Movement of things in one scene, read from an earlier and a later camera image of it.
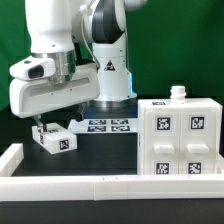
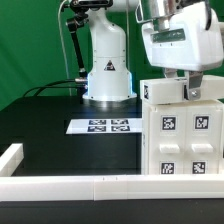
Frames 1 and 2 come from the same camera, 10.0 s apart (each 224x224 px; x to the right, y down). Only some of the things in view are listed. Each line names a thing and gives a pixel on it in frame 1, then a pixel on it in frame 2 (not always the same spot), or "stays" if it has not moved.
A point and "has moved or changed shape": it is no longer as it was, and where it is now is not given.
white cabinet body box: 179,135 stays
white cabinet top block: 56,139 to 156,91
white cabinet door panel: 162,141 has moved or changed shape
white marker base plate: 104,126 stays
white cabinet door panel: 197,142 has moved or changed shape
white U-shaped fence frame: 18,188 stays
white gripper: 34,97 to 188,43
